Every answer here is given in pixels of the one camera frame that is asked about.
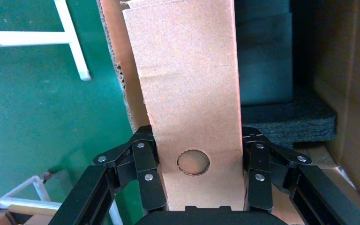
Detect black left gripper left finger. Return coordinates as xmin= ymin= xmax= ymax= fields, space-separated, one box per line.
xmin=48 ymin=125 xmax=168 ymax=225

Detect black foam insert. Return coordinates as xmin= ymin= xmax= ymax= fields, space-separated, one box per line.
xmin=234 ymin=12 xmax=337 ymax=149

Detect small cardboard box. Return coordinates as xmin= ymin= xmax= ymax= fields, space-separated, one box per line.
xmin=122 ymin=0 xmax=247 ymax=212

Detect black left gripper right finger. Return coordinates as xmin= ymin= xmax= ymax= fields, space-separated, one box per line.
xmin=241 ymin=126 xmax=360 ymax=225

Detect white metal shelf cart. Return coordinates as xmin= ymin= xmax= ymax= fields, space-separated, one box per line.
xmin=0 ymin=0 xmax=123 ymax=225

